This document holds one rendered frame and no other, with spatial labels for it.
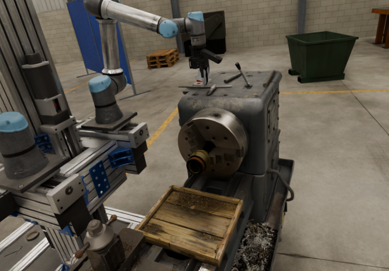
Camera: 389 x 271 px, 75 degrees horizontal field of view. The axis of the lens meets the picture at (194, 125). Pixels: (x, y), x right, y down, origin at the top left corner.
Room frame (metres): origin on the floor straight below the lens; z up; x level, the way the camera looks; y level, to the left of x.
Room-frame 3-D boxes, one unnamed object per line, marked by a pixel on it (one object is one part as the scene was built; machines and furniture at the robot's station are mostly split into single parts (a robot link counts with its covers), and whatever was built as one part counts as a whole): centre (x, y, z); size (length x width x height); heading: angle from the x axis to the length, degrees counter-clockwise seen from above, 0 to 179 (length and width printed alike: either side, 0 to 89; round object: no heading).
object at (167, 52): (9.22, 0.78, 0.22); 1.25 x 0.86 x 0.44; 165
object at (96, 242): (0.52, 0.30, 1.13); 0.08 x 0.08 x 0.03
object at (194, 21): (1.34, -0.07, 1.59); 0.09 x 0.08 x 0.11; 76
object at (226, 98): (1.39, -0.25, 1.06); 0.59 x 0.48 x 0.39; 151
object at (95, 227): (0.52, 0.30, 1.17); 0.04 x 0.04 x 0.03
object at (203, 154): (0.90, 0.00, 1.08); 0.09 x 0.09 x 0.09; 61
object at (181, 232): (0.79, 0.06, 0.89); 0.36 x 0.30 x 0.04; 61
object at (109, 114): (1.34, 0.47, 1.21); 0.15 x 0.15 x 0.10
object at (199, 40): (1.33, -0.07, 1.52); 0.08 x 0.08 x 0.05
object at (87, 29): (7.44, 2.41, 1.18); 4.12 x 0.80 x 2.35; 34
